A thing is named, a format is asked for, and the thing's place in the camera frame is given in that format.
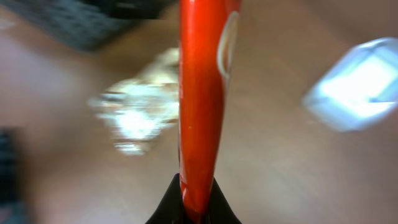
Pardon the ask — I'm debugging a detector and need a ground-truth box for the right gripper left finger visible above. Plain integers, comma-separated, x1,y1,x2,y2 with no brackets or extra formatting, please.
146,174,185,224

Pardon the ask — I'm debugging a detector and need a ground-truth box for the red snack bar wrapper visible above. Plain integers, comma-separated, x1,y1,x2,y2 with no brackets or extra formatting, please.
178,0,241,223

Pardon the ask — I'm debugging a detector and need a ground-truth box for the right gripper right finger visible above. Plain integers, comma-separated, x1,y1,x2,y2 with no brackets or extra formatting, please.
203,179,241,224

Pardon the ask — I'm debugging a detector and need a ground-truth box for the white brown snack bag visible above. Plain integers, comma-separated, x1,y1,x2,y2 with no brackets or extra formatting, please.
88,48,179,156

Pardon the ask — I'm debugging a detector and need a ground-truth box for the white barcode scanner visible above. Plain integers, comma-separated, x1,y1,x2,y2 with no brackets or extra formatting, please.
303,37,397,132

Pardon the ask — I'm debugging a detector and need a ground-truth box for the grey plastic mesh basket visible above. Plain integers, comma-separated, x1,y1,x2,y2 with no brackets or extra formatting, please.
1,0,174,51

